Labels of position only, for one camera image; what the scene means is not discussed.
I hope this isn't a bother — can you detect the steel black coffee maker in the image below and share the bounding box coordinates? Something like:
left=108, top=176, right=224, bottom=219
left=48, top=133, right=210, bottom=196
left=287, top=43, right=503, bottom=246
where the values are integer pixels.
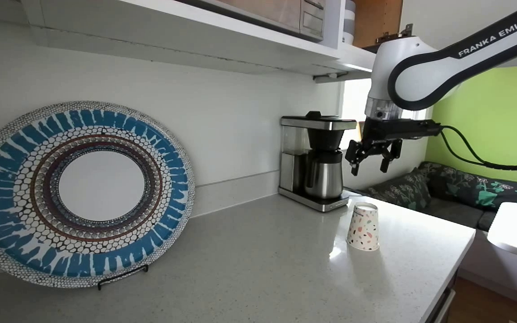
left=276, top=109, right=359, bottom=215

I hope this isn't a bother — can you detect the blue white decorative plate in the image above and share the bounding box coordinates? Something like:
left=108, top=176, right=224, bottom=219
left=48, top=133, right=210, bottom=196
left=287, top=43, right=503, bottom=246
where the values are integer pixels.
left=0, top=101, right=197, bottom=291

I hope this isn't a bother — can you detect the silver microwave oven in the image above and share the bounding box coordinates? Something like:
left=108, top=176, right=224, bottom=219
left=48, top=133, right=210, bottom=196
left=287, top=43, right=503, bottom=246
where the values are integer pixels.
left=179, top=0, right=327, bottom=43

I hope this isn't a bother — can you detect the black wire plate stand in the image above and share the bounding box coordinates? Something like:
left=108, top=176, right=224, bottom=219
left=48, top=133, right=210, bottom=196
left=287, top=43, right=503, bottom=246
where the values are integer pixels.
left=95, top=262, right=151, bottom=293

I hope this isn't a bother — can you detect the white open cabinet door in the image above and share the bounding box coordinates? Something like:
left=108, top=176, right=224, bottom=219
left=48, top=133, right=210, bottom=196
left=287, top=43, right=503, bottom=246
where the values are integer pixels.
left=391, top=0, right=517, bottom=68

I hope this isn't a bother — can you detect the dark patterned sofa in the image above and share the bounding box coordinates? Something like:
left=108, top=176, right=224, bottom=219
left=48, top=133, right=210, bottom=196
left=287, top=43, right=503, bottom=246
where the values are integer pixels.
left=363, top=160, right=517, bottom=232

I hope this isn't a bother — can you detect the dotted white paper cup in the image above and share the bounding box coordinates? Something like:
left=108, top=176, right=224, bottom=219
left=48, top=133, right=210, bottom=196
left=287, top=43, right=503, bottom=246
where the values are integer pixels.
left=345, top=203, right=382, bottom=253

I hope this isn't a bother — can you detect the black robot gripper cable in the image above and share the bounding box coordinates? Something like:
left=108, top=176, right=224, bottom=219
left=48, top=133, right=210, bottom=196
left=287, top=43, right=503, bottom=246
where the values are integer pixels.
left=436, top=124, right=517, bottom=172

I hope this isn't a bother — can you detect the white upper cabinet body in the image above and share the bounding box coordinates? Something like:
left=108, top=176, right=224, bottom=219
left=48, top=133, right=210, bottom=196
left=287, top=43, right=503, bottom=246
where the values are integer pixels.
left=21, top=0, right=395, bottom=83

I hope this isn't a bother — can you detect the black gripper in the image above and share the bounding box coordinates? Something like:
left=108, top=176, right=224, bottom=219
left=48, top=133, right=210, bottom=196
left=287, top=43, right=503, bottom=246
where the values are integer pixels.
left=345, top=117, right=443, bottom=178

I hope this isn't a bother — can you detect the long steel drawer handle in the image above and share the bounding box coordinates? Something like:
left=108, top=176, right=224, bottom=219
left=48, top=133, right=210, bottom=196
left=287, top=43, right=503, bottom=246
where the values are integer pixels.
left=431, top=287, right=456, bottom=323

